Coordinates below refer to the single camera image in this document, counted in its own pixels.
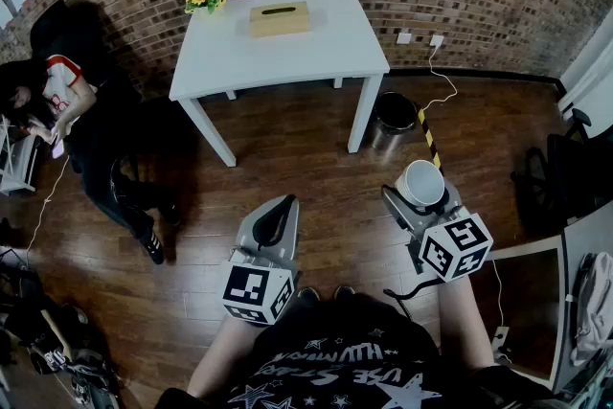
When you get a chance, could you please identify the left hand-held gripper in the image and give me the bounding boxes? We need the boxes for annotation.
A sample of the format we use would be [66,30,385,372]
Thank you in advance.
[220,194,302,328]

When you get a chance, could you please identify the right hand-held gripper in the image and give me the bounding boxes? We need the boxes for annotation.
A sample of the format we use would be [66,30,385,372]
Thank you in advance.
[380,183,495,284]

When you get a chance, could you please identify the stack of white paper cups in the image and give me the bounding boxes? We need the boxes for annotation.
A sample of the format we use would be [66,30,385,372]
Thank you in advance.
[394,159,447,213]

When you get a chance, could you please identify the steel trash bin black liner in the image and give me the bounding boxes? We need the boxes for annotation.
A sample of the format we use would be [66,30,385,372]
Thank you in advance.
[370,91,419,154]

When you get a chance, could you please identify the person's right forearm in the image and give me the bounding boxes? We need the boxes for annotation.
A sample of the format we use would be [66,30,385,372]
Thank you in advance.
[436,273,495,371]

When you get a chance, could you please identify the person's left forearm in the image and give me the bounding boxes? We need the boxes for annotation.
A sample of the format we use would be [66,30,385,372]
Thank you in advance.
[186,314,270,400]

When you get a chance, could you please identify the yellow black striped strip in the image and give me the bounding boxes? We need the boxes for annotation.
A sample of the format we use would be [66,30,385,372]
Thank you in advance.
[417,107,444,177]

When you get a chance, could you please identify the person's black shoes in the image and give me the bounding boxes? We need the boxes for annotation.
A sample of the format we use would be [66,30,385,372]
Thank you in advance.
[296,284,356,304]

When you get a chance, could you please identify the black office chair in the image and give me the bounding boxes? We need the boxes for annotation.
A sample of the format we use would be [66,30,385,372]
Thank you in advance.
[509,107,613,227]

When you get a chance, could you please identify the person's black printed shirt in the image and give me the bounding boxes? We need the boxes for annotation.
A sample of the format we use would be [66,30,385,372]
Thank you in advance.
[155,291,556,409]

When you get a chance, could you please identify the white power strip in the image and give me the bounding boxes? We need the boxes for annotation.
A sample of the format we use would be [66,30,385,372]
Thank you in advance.
[490,326,511,352]

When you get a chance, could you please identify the white desk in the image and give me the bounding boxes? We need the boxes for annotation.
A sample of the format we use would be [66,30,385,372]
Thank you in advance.
[487,200,613,396]

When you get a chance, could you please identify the white table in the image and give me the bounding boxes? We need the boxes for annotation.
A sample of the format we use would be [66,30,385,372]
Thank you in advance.
[168,0,392,169]

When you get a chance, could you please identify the grey backpack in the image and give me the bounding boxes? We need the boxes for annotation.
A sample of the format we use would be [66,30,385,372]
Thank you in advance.
[568,251,613,367]

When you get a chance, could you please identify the wooden tissue box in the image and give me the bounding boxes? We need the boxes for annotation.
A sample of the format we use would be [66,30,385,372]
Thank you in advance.
[248,0,314,40]

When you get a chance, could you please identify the white door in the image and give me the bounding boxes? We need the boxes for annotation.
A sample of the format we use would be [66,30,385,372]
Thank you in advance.
[556,7,613,140]

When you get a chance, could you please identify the pile of black equipment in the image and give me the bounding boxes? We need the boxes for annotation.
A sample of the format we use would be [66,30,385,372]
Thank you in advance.
[0,217,124,409]

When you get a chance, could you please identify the white shelf rack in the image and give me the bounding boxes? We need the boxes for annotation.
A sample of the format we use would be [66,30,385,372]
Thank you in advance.
[0,113,45,198]

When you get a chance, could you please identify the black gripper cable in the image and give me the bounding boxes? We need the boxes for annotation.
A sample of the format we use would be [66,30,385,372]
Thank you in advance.
[382,279,436,318]

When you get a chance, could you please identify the white power strip cable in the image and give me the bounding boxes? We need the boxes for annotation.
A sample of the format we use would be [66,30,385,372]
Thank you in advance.
[488,257,508,330]

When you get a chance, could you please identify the white charger cable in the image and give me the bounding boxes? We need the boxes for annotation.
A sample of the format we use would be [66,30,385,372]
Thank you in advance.
[414,44,460,112]

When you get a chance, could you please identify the white phone cable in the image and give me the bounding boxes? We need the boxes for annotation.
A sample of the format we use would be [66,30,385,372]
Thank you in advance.
[24,154,72,258]

